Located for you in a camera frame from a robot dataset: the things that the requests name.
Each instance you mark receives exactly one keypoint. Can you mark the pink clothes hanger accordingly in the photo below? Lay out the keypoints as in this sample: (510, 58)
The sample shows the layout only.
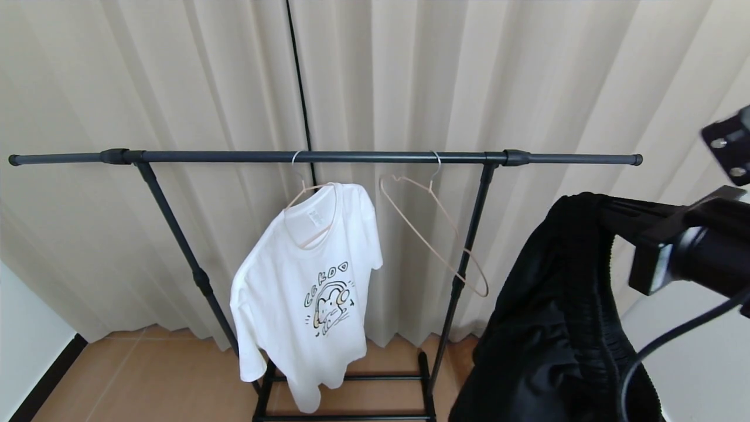
(309, 189)
(438, 163)

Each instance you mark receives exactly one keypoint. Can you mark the black clothes rack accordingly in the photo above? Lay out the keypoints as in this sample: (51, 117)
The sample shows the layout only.
(351, 157)

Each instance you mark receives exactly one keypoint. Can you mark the black shorts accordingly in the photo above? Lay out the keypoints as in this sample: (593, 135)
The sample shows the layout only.
(556, 322)

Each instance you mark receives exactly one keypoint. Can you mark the white printed T-shirt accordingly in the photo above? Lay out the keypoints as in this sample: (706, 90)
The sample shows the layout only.
(281, 281)

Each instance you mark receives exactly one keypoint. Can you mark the beige curtain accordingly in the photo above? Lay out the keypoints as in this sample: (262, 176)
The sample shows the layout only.
(176, 88)

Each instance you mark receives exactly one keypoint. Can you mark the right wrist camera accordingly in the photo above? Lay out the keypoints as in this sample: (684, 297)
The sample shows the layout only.
(729, 146)

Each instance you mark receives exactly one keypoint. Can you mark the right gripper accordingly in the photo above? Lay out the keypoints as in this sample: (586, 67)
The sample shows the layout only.
(715, 258)

